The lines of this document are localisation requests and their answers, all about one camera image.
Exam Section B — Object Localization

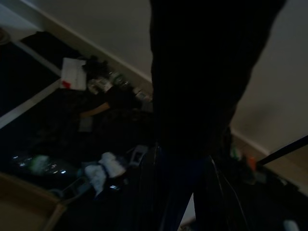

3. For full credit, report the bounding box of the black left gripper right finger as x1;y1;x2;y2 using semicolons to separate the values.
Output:
204;0;287;158

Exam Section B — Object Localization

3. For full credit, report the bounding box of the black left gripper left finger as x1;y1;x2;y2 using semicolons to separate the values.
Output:
149;0;217;159

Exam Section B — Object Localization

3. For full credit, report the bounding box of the clear plastic bottle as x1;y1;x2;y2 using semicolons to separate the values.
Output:
87;71;132;95

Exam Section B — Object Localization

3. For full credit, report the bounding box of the brown cardboard strip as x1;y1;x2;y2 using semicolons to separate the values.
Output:
79;102;110;118

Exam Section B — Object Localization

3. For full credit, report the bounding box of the green white wrapper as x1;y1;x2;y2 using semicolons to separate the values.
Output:
230;146;241;161

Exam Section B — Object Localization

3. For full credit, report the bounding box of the grey square card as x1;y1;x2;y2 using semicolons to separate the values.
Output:
78;117;94;132

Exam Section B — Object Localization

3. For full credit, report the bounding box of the white paper with red mark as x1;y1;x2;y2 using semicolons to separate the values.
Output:
60;57;88;91

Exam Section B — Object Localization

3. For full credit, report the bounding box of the crumpled white tissue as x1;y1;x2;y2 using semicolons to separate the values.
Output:
84;151;126;196

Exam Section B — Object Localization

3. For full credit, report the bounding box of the clear bottle with green label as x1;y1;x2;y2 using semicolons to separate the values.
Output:
9;153;75;180

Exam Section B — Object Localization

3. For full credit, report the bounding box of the brown cardboard box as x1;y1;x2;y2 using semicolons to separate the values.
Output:
0;171;67;231

